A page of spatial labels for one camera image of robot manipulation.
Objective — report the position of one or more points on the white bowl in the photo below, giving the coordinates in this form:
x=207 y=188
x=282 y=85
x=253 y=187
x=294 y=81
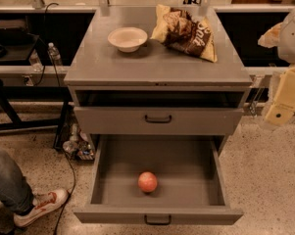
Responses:
x=127 y=39

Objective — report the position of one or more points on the clutter pile on floor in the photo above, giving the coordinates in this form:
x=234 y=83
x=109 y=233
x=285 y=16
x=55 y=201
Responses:
x=77 y=146

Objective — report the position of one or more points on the closed grey middle drawer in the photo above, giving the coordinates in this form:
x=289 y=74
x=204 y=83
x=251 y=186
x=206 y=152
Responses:
x=152 y=121

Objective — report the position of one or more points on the yellow brown chip bag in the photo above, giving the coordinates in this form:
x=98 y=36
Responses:
x=176 y=29

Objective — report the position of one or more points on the white red sneaker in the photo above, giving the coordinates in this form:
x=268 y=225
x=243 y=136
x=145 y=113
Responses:
x=42 y=204

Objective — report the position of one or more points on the grey drawer cabinet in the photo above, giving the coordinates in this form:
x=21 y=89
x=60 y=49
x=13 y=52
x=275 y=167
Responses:
x=155 y=76

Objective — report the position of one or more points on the clear plastic water bottle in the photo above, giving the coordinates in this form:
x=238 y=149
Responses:
x=54 y=55

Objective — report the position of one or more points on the open grey bottom drawer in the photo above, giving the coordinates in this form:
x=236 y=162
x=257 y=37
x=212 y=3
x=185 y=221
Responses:
x=190 y=185

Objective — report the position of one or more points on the black metal table frame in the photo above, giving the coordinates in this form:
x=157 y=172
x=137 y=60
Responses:
x=25 y=108

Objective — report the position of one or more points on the red apple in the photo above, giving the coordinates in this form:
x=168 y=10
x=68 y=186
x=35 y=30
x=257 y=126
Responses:
x=147 y=182

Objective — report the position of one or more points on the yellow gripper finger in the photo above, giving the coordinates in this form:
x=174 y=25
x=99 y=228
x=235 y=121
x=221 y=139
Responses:
x=282 y=108

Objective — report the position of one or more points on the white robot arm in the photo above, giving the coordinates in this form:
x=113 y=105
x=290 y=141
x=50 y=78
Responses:
x=282 y=36

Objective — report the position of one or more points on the blue jeans leg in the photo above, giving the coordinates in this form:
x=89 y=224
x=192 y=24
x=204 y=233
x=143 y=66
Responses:
x=15 y=193

